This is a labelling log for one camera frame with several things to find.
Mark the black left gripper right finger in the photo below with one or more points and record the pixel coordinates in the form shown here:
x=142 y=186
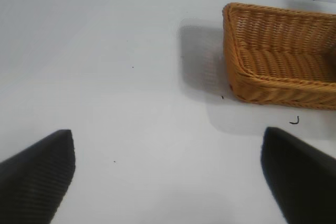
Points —
x=304 y=182

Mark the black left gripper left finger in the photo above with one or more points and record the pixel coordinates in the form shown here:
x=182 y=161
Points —
x=34 y=179

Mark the brown wicker basket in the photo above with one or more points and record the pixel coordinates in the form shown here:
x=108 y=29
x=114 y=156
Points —
x=275 y=58

